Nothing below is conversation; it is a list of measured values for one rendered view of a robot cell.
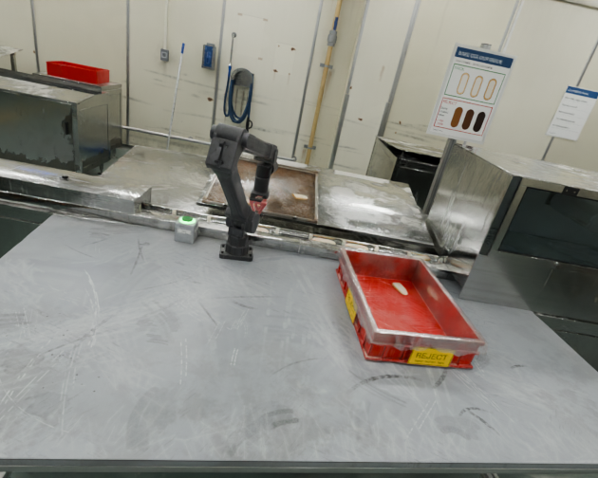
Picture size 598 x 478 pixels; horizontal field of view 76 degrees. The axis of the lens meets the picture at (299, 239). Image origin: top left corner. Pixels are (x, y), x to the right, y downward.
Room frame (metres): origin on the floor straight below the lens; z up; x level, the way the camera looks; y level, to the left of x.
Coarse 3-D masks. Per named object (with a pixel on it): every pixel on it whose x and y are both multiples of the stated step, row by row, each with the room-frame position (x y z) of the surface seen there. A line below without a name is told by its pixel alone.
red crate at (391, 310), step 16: (336, 272) 1.23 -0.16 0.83; (368, 288) 1.18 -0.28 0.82; (384, 288) 1.20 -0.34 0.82; (416, 288) 1.25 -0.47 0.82; (368, 304) 1.07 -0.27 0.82; (384, 304) 1.09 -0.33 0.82; (400, 304) 1.11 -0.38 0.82; (416, 304) 1.13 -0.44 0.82; (384, 320) 1.00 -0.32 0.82; (400, 320) 1.02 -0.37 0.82; (416, 320) 1.04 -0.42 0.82; (432, 320) 1.06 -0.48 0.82; (368, 352) 0.81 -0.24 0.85; (384, 352) 0.81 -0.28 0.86; (400, 352) 0.82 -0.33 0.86; (464, 368) 0.86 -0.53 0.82
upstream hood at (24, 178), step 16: (0, 160) 1.40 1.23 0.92; (0, 176) 1.25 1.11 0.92; (16, 176) 1.28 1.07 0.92; (32, 176) 1.31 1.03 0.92; (48, 176) 1.34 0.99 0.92; (64, 176) 1.35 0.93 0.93; (80, 176) 1.41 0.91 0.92; (96, 176) 1.44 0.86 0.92; (16, 192) 1.26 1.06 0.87; (32, 192) 1.26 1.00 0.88; (48, 192) 1.27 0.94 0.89; (64, 192) 1.27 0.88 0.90; (80, 192) 1.27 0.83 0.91; (96, 192) 1.29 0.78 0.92; (112, 192) 1.33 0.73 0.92; (128, 192) 1.36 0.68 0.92; (144, 192) 1.39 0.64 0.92; (112, 208) 1.29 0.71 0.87; (128, 208) 1.29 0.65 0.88
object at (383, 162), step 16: (384, 144) 3.69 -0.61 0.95; (400, 144) 3.59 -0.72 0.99; (416, 144) 4.03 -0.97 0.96; (384, 160) 3.49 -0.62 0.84; (400, 160) 3.13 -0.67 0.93; (416, 160) 3.20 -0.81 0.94; (432, 160) 3.36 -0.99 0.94; (384, 176) 3.33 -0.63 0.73; (400, 176) 3.13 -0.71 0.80; (416, 176) 3.14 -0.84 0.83; (432, 176) 3.15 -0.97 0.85; (416, 192) 3.15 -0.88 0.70
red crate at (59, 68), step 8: (48, 64) 4.08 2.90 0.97; (56, 64) 4.09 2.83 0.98; (64, 64) 4.10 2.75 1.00; (72, 64) 4.43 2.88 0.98; (80, 64) 4.44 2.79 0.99; (48, 72) 4.08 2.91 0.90; (56, 72) 4.09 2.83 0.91; (64, 72) 4.10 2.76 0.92; (72, 72) 4.11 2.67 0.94; (80, 72) 4.12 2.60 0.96; (88, 72) 4.13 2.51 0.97; (96, 72) 4.15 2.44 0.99; (104, 72) 4.36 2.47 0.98; (80, 80) 4.12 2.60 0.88; (88, 80) 4.13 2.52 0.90; (96, 80) 4.15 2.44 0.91; (104, 80) 4.35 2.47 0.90
